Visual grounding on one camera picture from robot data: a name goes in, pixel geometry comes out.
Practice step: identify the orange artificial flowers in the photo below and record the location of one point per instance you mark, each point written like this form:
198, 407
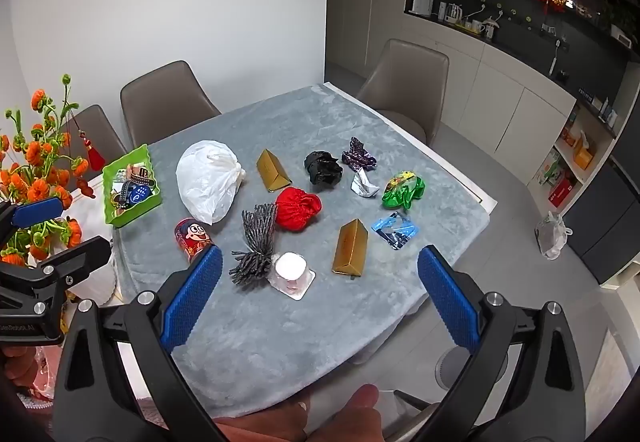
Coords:
35, 155

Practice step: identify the gold triangular box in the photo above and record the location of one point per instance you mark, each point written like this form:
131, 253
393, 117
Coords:
350, 247
272, 170

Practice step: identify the white water dispenser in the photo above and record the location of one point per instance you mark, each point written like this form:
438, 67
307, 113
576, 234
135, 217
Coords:
421, 2

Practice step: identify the purple foil wrapper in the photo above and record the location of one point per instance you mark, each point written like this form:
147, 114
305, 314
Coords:
357, 155

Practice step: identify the taupe dining chair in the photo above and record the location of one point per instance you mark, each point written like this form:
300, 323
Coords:
405, 82
95, 132
165, 97

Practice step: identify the orange box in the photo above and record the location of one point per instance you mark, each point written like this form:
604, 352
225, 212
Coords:
584, 152

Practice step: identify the blue clear packet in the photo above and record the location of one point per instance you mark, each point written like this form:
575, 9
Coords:
395, 227

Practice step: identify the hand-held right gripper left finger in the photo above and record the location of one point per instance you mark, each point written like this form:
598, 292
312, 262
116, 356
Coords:
192, 294

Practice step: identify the red cloth pouch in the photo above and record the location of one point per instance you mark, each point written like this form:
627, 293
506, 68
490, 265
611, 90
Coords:
297, 209

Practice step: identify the white pudding cup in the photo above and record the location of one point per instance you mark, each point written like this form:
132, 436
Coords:
290, 267

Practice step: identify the white lace cloth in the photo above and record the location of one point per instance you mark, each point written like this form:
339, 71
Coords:
95, 217

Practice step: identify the green plastic basket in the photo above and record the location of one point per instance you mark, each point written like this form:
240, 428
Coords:
135, 217

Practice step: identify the white counter cabinet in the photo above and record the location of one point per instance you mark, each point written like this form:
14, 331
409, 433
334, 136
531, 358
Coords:
500, 87

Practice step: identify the white plastic bag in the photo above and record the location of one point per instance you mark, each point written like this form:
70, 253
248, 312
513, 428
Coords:
205, 182

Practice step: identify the red tassel pendant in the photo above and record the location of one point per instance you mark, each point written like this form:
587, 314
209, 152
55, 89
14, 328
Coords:
96, 160

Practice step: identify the dark grey cabinet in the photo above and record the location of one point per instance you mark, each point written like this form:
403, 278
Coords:
610, 222

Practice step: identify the person's left hand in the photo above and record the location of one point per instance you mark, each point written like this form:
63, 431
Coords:
20, 367

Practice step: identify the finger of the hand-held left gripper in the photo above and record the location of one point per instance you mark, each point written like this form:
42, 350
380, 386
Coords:
75, 262
37, 214

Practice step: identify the green snack wrapper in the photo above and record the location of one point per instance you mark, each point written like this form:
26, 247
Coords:
400, 192

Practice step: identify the blue round tag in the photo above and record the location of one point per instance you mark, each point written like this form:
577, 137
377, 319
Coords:
137, 196

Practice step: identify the filled translucent plastic bag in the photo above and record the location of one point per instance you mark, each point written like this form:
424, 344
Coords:
552, 237

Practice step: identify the crumpled black plastic bag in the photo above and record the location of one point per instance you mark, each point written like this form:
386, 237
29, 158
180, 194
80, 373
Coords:
322, 170

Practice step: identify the steel electric kettle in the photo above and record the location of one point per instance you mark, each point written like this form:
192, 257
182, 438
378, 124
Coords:
456, 13

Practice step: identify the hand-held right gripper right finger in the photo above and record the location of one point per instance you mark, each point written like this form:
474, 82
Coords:
450, 302

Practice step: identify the grey yarn tassel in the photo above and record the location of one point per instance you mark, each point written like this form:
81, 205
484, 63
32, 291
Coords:
257, 232

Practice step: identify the red cartoon can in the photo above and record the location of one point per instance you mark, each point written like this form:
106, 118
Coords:
192, 234

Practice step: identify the white paper scrap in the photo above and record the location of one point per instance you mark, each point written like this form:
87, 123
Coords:
364, 186

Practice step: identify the green white carton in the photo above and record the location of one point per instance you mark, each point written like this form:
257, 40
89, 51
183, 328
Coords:
545, 170

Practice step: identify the red carton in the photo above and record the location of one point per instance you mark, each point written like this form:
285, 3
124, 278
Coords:
562, 187

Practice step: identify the person's right hand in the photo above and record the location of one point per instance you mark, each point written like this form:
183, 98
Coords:
345, 414

